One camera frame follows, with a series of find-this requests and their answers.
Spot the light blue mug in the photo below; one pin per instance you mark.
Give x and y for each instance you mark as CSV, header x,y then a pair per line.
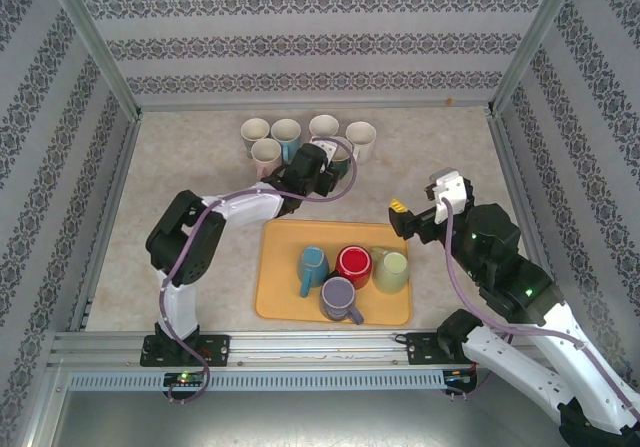
x,y
287,134

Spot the dark green mug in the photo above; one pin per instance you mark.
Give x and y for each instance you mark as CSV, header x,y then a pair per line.
x,y
341,153

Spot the light pink mug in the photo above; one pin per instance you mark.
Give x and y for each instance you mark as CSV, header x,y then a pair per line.
x,y
266,153

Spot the pink faceted mug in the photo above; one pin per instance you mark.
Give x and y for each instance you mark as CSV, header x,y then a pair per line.
x,y
324,127

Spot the light green mug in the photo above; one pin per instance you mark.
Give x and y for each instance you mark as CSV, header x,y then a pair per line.
x,y
392,272

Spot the grey mug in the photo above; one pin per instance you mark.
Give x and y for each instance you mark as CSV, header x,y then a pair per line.
x,y
255,131

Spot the red mug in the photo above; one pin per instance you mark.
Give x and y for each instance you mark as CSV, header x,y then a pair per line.
x,y
354,266

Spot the white faceted mug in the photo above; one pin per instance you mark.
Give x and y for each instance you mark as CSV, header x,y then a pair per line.
x,y
361,137

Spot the purple mug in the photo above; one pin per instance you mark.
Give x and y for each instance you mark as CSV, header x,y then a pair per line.
x,y
339,297

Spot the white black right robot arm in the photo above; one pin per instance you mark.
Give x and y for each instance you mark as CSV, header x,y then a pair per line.
x,y
515,367

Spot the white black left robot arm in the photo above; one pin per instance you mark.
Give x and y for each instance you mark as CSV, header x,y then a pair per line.
x,y
240,207

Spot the yellow plastic tray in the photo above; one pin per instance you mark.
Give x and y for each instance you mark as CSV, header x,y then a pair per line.
x,y
280,277

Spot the right controller board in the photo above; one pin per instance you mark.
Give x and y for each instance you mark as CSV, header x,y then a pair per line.
x,y
460,377

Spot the controller board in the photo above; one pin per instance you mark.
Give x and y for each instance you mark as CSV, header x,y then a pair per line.
x,y
185,378
460,377

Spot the left controller board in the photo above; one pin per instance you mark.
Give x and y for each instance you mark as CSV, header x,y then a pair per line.
x,y
185,378

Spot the aluminium table side rail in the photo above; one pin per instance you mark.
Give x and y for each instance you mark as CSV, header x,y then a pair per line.
x,y
507,167
126,157

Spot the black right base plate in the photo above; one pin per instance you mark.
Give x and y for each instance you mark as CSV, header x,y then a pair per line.
x,y
422,349

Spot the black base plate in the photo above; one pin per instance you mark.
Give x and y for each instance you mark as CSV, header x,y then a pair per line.
x,y
215,349
422,349

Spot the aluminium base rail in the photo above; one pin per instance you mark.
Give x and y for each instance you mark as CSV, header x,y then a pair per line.
x,y
320,352

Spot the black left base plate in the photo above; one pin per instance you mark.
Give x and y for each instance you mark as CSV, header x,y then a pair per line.
x,y
215,349

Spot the aluminium frame post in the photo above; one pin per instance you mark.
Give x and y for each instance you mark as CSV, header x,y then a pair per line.
x,y
534,42
92,42

